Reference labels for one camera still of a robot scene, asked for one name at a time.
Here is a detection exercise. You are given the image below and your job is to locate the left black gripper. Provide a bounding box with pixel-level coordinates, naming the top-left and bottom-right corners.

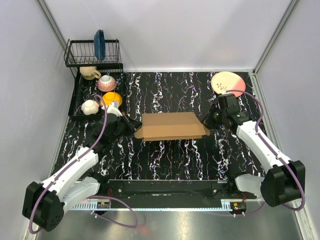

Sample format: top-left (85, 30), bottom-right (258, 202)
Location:
top-left (110, 112), bottom-right (144, 143)

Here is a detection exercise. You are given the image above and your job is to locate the brown cardboard box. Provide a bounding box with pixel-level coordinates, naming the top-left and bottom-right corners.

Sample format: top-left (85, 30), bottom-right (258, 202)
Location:
top-left (134, 112), bottom-right (210, 142)

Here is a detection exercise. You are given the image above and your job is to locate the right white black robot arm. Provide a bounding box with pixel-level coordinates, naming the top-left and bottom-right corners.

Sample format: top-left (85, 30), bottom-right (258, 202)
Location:
top-left (201, 89), bottom-right (306, 211)

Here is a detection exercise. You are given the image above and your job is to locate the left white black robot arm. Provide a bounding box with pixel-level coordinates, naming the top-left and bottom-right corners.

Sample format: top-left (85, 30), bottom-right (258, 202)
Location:
top-left (22, 113), bottom-right (142, 234)

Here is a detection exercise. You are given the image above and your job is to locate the yellow ribbed bowl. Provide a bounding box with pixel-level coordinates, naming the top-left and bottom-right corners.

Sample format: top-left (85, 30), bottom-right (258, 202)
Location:
top-left (102, 91), bottom-right (123, 106)

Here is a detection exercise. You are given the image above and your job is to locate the white flower shaped cup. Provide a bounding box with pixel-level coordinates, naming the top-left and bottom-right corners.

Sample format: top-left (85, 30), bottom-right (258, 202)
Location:
top-left (81, 99), bottom-right (100, 116)

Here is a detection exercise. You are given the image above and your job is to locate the pink cream round plate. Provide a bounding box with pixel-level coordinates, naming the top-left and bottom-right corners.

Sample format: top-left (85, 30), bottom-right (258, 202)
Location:
top-left (210, 71), bottom-right (246, 97)

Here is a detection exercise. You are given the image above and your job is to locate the pink patterned bowl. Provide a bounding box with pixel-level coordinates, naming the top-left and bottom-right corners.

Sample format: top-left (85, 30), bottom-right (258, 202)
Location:
top-left (97, 75), bottom-right (117, 92)

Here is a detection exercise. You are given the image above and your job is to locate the black tray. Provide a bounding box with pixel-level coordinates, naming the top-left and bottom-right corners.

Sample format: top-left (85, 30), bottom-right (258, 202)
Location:
top-left (68, 69), bottom-right (127, 121)

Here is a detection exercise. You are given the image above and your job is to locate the beige mug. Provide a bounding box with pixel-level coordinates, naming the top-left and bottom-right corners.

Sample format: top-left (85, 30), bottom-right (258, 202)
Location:
top-left (79, 66), bottom-right (102, 81)

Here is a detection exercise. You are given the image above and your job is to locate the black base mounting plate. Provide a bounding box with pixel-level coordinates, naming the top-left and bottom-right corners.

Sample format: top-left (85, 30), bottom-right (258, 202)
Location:
top-left (96, 179), bottom-right (259, 212)

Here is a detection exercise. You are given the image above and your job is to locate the blue plate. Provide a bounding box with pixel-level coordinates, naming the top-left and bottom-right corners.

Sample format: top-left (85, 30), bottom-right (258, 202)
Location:
top-left (93, 29), bottom-right (106, 61)

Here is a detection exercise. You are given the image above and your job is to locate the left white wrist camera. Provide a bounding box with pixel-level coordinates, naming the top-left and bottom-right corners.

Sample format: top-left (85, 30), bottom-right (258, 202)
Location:
top-left (100, 100), bottom-right (123, 117)

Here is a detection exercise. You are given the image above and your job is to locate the black wire dish rack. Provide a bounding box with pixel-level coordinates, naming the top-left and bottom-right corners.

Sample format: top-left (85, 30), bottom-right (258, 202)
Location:
top-left (63, 39), bottom-right (124, 73)

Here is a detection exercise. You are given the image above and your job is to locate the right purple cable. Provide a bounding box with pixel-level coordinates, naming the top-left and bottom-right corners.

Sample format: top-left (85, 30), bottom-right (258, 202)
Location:
top-left (199, 89), bottom-right (306, 217)

